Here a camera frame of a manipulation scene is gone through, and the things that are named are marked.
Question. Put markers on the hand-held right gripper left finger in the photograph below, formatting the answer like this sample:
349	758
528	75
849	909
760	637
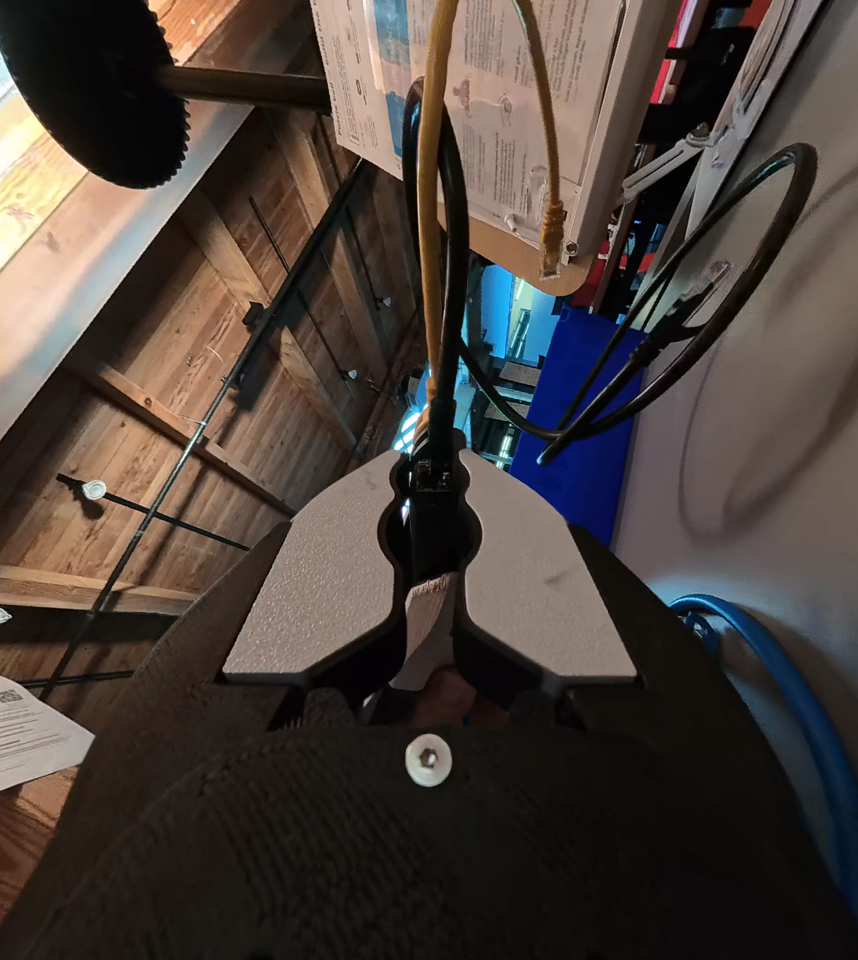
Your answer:
309	592

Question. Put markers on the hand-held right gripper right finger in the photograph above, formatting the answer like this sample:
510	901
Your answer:
549	592

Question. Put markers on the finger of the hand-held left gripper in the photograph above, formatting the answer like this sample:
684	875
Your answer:
429	630

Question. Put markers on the black network adapter box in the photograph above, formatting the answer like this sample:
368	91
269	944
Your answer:
433	532

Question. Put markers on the person's left hand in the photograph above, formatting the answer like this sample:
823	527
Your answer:
466	705

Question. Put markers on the blue plastic bin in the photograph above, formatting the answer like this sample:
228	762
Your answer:
586	420

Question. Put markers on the black ceiling light track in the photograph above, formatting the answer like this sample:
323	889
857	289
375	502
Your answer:
279	307

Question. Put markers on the wooden document stand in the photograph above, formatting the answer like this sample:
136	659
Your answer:
549	277

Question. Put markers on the printed paper sheet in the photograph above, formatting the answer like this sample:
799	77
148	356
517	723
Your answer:
9	735

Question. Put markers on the white instruction sheet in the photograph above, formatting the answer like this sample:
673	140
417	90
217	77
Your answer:
489	97

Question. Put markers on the black round disc on pole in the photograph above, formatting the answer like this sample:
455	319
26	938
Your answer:
84	82

